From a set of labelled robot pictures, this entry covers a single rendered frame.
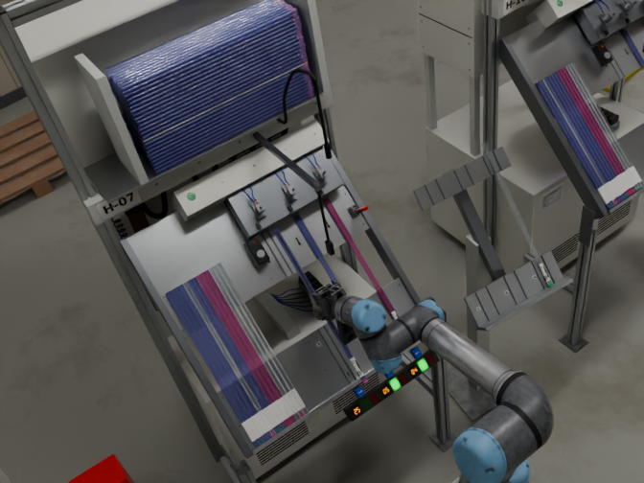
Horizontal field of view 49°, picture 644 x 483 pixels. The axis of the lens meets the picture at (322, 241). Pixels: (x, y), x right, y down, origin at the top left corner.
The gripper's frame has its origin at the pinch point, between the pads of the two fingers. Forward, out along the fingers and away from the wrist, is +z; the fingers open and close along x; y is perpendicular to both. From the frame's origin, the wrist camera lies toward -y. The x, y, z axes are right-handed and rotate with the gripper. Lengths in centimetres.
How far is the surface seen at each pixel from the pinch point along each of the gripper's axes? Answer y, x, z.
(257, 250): 20.1, 5.8, 13.0
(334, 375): -23.1, 3.7, 6.5
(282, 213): 26.2, -6.1, 13.2
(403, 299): -15.6, -27.7, 8.5
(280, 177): 35.4, -11.2, 15.6
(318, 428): -63, 4, 63
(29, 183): 71, 47, 274
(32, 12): 97, 33, -14
